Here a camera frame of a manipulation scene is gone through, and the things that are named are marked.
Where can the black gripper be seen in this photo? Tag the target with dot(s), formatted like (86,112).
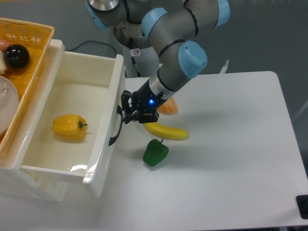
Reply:
(144,104)

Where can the white drawer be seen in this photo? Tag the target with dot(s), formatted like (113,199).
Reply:
(89,86)

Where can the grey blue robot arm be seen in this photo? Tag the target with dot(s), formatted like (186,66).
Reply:
(169,35)

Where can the white drawer cabinet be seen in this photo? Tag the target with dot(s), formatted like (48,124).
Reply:
(14,179)

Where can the orange croissant bread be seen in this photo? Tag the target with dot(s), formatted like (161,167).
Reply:
(169,107)

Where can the yellow banana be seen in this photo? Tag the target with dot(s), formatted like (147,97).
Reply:
(166,132)

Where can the green bell pepper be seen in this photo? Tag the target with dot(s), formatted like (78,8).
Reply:
(155,152)

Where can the yellow bell pepper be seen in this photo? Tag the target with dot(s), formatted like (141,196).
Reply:
(70,127)

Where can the yellow woven basket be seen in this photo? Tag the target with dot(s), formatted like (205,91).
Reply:
(36,38)

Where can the clear plastic bowl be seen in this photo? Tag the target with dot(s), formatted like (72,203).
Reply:
(9,102)

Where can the black glossy ball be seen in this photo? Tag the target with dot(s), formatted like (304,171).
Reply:
(17,56)

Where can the black corner object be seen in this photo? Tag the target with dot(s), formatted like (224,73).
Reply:
(302,203)

